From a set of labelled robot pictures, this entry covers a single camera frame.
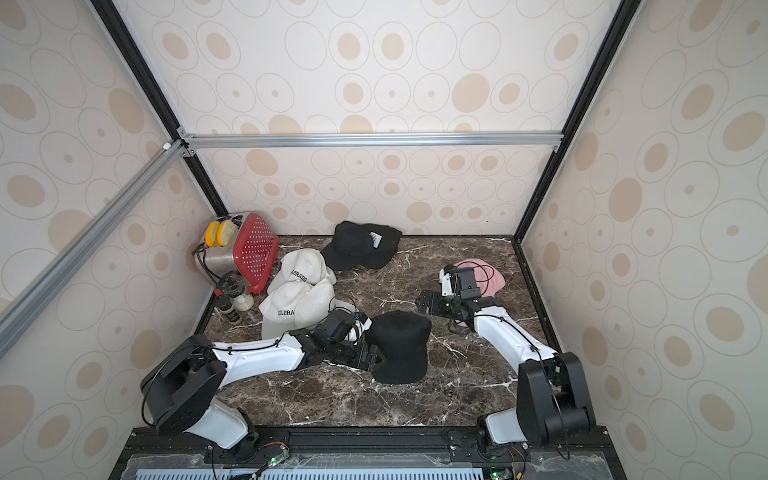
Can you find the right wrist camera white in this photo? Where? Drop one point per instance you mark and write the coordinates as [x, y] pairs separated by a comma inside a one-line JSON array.
[[446, 275]]

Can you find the metal rack container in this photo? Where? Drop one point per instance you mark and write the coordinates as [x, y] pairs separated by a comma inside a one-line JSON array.
[[212, 263]]

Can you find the horizontal aluminium rail back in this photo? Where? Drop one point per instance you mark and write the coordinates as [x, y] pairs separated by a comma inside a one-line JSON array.
[[372, 140]]

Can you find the white Colorado cap front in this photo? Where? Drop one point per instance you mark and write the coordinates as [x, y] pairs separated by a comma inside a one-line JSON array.
[[295, 305]]

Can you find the black frame post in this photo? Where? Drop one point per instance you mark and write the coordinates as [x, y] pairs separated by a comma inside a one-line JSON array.
[[616, 31], [110, 17]]

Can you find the small dark bottle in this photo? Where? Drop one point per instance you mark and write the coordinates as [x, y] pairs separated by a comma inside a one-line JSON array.
[[227, 310]]

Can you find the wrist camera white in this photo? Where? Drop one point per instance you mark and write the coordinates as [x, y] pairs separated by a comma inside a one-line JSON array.
[[361, 324], [446, 275]]

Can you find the black frame post left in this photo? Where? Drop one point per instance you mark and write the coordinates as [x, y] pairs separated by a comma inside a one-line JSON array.
[[110, 17]]

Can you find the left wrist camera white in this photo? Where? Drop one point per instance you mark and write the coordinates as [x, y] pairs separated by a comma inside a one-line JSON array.
[[361, 324]]

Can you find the black frame post right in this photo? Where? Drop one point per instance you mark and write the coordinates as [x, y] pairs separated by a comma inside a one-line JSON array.
[[616, 31]]

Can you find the aluminium rail left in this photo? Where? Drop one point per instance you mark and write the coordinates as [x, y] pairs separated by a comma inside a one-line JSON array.
[[27, 307]]

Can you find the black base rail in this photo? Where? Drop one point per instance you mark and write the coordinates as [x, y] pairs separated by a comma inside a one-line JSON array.
[[301, 452]]

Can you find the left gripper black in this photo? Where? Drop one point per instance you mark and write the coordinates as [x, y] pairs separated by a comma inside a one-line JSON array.
[[363, 361]]

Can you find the yellow sponge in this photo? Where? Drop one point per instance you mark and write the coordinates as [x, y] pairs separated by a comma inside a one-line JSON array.
[[221, 233]]

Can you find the black cap plain front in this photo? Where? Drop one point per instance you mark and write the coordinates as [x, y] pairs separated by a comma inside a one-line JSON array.
[[401, 338]]

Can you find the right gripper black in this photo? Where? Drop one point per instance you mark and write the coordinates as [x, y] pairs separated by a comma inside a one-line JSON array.
[[433, 303]]

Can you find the clear bottle black cap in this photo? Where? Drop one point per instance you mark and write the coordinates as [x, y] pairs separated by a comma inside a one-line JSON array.
[[233, 286]]

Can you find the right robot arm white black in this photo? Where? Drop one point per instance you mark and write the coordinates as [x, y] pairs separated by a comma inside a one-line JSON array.
[[553, 402]]

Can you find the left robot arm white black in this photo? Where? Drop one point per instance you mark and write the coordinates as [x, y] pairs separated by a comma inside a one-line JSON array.
[[180, 393]]

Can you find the black cap with white label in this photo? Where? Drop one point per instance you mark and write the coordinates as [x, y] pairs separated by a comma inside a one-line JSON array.
[[386, 241]]

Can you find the pink LA cap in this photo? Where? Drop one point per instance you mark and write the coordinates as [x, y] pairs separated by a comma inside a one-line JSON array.
[[488, 279]]

